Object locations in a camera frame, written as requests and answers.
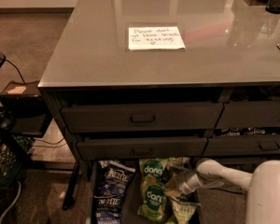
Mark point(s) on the middle right drawer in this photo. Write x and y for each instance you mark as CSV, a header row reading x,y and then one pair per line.
x,y
250,145

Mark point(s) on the lower blue Kettle chip bag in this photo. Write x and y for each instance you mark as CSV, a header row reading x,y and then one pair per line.
x,y
108,210

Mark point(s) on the green dang chip bag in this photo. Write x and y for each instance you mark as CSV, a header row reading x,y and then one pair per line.
x,y
155,167
155,204

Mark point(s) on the top left drawer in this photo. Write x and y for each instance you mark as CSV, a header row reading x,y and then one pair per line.
x,y
140,117

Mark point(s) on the upper blue Kettle chip bag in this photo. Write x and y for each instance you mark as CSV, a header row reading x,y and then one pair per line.
x,y
117,178

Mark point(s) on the green kettle chip bag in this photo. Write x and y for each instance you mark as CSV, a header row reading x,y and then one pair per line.
x,y
177,164
183,211

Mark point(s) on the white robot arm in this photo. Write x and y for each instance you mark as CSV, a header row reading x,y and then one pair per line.
x,y
262,187

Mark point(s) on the white handwritten paper note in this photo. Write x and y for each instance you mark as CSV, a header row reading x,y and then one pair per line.
x,y
147,38

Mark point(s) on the lower green Kettle chip bag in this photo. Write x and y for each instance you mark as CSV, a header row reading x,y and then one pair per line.
x,y
183,211

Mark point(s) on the rear blue Kettle chip bag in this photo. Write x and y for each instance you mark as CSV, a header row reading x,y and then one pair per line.
x,y
104,164

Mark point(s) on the top right drawer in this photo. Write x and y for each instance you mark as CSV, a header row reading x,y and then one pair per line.
x,y
250,114

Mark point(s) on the middle left drawer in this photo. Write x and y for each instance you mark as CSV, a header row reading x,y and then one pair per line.
x,y
138,148

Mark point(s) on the dark grey drawer cabinet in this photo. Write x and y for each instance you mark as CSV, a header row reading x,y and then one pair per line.
x,y
230,55

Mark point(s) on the open bottom drawer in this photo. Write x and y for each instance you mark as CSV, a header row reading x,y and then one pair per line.
x,y
132,196

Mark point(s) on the black crate with items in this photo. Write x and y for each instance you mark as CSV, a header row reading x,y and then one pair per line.
x,y
10,162

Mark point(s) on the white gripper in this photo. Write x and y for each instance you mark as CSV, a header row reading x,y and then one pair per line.
x,y
189,183

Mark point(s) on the upper green Kettle chip bag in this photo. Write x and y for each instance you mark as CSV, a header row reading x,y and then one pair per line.
x,y
177,164

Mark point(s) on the blue kettle chip bag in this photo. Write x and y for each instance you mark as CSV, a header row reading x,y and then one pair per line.
x,y
117,178
108,210
104,164

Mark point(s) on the black box with label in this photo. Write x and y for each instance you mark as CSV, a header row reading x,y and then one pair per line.
x,y
24,102

